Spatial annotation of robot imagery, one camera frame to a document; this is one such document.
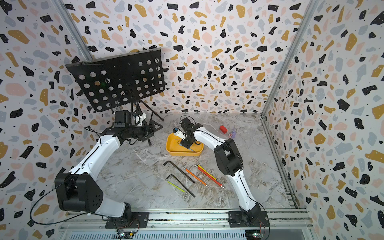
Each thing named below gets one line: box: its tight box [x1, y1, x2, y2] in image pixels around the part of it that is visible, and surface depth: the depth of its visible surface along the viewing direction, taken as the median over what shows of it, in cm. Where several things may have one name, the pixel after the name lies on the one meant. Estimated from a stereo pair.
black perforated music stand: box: [64, 47, 166, 122], surface depth 77 cm
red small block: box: [219, 125, 228, 134], surface depth 113 cm
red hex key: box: [189, 164, 225, 189], surface depth 91 cm
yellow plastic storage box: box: [166, 132, 204, 157], surface depth 99 cm
